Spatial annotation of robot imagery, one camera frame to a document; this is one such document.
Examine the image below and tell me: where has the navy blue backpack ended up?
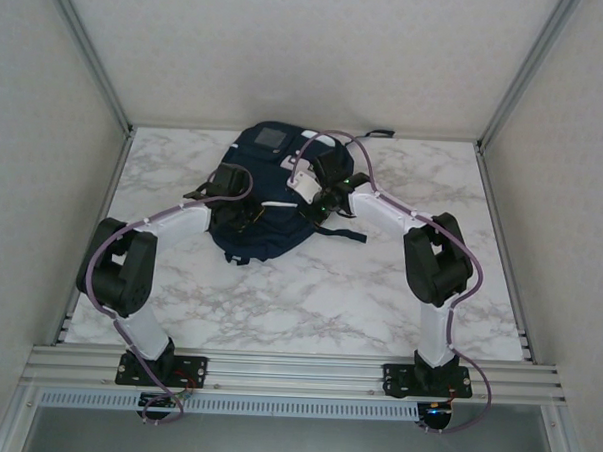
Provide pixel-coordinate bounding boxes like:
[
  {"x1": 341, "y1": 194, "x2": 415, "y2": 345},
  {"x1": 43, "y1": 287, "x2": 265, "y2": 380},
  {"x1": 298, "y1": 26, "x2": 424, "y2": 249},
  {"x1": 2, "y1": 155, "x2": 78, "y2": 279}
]
[{"x1": 199, "y1": 117, "x2": 397, "y2": 271}]

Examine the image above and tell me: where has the small circuit board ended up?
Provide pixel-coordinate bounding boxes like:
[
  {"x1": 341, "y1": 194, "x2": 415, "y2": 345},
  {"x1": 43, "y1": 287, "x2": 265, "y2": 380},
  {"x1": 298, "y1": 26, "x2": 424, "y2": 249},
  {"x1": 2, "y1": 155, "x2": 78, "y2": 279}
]
[
  {"x1": 139, "y1": 391, "x2": 184, "y2": 410},
  {"x1": 419, "y1": 400, "x2": 456, "y2": 419}
]

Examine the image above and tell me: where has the aluminium table side rail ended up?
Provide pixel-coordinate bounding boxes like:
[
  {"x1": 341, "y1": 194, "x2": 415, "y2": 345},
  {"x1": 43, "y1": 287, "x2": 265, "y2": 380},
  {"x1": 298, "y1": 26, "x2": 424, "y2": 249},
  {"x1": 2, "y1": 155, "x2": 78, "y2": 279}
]
[
  {"x1": 465, "y1": 142, "x2": 544, "y2": 365},
  {"x1": 50, "y1": 124, "x2": 137, "y2": 349}
]

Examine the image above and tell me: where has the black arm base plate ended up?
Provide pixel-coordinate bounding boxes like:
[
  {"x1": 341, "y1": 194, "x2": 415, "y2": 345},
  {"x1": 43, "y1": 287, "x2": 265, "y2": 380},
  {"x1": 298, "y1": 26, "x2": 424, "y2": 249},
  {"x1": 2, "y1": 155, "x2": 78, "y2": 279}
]
[
  {"x1": 115, "y1": 351, "x2": 211, "y2": 391},
  {"x1": 381, "y1": 362, "x2": 476, "y2": 401}
]

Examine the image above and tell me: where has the aluminium mounting rail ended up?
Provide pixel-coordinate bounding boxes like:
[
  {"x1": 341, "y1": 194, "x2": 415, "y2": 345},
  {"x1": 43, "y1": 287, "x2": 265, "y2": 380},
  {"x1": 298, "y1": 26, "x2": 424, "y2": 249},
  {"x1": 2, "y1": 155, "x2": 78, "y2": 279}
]
[{"x1": 18, "y1": 342, "x2": 570, "y2": 410}]

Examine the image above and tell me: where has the grey slotted cable duct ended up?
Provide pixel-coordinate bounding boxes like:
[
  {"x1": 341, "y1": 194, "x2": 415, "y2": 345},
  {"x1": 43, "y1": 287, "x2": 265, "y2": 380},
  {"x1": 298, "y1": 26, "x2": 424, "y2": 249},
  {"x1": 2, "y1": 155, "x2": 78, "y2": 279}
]
[{"x1": 36, "y1": 387, "x2": 421, "y2": 423}]

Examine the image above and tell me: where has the aluminium frame post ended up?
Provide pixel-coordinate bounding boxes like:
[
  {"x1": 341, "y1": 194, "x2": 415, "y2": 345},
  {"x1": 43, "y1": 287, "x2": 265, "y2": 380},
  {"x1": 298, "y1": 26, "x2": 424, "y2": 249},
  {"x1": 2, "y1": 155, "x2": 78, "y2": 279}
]
[
  {"x1": 37, "y1": 0, "x2": 142, "y2": 140},
  {"x1": 474, "y1": 0, "x2": 583, "y2": 159}
]

